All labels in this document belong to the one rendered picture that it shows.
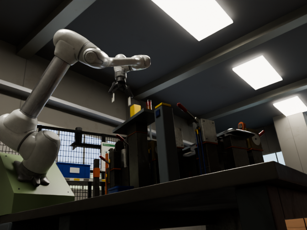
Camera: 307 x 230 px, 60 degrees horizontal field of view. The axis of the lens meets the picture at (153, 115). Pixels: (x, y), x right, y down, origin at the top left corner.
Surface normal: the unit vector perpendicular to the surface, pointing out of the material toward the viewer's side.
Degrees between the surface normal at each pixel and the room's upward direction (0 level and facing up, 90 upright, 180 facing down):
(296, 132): 90
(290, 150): 90
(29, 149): 114
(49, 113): 90
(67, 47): 119
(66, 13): 180
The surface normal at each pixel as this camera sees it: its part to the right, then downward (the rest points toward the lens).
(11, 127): -0.02, -0.11
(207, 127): 0.56, -0.36
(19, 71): 0.76, -0.30
